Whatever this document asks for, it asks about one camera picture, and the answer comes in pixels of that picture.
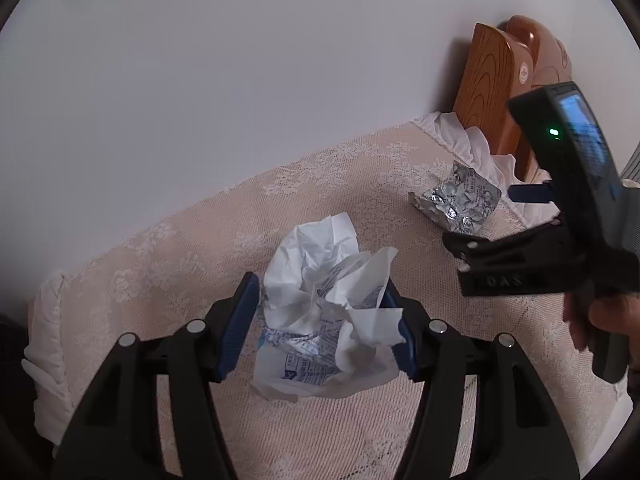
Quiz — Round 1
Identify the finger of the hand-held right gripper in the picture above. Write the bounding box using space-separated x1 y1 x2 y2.
507 183 557 206
442 219 569 274

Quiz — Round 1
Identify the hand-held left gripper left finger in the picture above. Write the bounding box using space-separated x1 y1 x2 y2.
50 272 262 480

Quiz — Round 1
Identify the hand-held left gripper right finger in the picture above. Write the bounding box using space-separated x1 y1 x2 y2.
381 280 582 480

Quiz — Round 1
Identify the silver blister pack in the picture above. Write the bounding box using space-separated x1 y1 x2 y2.
408 161 503 237

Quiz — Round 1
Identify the white printed paper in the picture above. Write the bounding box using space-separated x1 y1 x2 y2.
249 212 407 404

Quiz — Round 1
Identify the person's right hand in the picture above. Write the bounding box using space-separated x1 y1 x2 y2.
562 292 640 353

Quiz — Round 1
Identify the beige lace cloth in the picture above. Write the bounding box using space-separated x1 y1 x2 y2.
22 112 637 480

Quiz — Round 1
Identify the wooden headboard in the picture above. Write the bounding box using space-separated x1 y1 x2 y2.
452 15 574 187

